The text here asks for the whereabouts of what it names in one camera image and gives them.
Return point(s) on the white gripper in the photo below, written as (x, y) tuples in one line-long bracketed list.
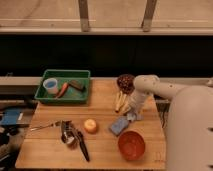
[(135, 101)]

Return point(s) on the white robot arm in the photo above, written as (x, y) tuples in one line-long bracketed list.
[(190, 122)]

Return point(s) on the red bowl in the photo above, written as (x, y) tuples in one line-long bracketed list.
[(131, 145)]

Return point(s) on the orange yellow round fruit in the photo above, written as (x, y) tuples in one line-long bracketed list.
[(90, 126)]

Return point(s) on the dark brown block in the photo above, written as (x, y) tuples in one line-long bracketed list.
[(76, 85)]

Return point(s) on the orange carrot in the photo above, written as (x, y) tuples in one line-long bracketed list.
[(62, 90)]

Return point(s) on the green plastic tray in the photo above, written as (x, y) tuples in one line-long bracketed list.
[(72, 87)]

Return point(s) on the silver spoon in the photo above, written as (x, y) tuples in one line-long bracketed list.
[(55, 124)]

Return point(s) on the clear blue plastic cup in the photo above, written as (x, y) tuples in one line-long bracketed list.
[(51, 86)]

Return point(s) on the blue box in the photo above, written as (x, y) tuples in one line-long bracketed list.
[(11, 117)]

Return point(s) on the black handled knife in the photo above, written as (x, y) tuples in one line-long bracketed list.
[(82, 144)]

